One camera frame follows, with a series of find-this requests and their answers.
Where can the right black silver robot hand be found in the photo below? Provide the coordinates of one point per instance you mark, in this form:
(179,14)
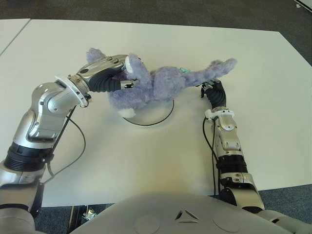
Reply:
(217,95)

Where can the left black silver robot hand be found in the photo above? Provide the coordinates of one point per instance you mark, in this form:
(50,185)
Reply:
(97,70)

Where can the purple plush rabbit doll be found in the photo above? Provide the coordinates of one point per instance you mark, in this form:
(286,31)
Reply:
(165,85)

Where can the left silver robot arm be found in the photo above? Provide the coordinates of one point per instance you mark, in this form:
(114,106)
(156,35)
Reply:
(41,114)

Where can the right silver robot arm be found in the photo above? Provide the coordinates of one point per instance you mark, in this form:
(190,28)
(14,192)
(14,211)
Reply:
(229,141)

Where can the white plate with black rim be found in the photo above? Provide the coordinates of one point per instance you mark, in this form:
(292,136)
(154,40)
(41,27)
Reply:
(156,114)

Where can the grey robot torso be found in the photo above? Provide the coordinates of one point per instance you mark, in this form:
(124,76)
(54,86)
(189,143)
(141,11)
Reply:
(170,214)

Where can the metal table caster wheel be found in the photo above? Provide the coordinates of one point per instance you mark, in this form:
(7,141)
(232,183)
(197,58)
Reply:
(89,212)

